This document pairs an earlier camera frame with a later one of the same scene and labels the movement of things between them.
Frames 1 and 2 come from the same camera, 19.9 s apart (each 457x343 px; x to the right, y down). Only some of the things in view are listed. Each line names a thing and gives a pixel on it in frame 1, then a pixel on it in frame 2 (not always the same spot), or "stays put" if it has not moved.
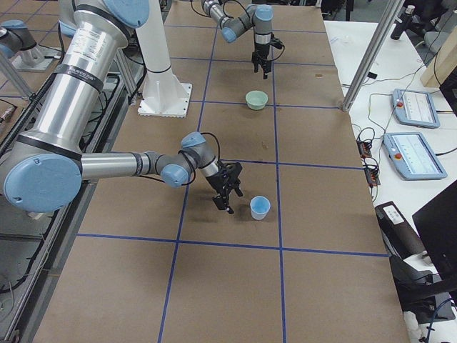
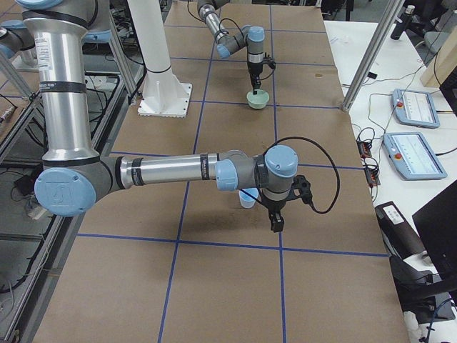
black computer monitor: [421, 291] stays put
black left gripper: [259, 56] to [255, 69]
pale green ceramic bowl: [256, 99] stays put
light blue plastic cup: [260, 206] to [247, 201]
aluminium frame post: [381, 31] stays put
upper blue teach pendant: [414, 108] stays put
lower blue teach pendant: [413, 157] stays put
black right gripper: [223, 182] to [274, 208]
